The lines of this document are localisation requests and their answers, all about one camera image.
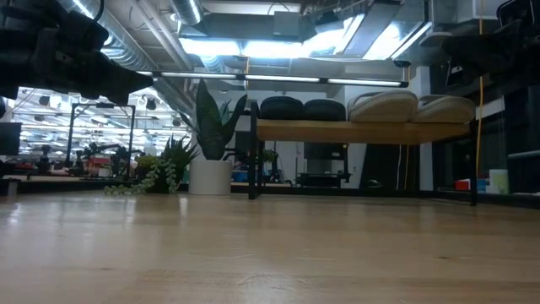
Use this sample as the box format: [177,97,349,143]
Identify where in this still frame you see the wooden shelf with black legs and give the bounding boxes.
[247,100,480,207]

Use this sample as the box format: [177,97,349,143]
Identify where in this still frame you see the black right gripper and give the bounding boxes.
[441,16,540,85]

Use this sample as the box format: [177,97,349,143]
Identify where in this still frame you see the black background cart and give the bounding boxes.
[294,142,351,189]

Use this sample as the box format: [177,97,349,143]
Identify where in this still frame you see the pale green container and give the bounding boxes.
[488,168,510,195]

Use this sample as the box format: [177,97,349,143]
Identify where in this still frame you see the dark background monitor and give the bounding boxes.
[0,122,23,157]

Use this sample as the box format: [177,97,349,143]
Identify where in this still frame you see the black background stand frame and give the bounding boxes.
[65,102,137,168]

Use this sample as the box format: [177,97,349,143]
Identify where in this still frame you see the rectangular silver air duct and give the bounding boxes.
[341,0,435,60]

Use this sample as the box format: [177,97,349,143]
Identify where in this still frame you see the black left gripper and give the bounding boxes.
[24,0,154,106]

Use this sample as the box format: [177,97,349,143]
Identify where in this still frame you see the small trailing succulent plant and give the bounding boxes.
[103,134,200,197]

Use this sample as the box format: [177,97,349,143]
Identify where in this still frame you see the black case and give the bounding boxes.
[508,149,540,195]

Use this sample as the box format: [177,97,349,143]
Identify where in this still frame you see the small silver spiral duct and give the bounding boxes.
[170,0,204,26]

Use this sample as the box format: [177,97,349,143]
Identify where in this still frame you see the snake plant in white pot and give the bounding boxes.
[179,78,250,196]

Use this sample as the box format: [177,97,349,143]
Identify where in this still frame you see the grey ceiling junction box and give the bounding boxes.
[273,10,301,38]

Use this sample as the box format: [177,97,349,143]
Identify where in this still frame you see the large silver spiral duct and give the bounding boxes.
[58,0,197,117]

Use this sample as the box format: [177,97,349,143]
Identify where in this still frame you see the long linear ceiling light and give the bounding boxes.
[138,69,409,89]

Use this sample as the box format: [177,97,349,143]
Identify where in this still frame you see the yellow hanging strap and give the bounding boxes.
[475,0,485,178]

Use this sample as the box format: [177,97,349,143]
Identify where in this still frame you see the grey foam slide sandal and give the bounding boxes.
[346,89,419,124]
[411,95,477,125]

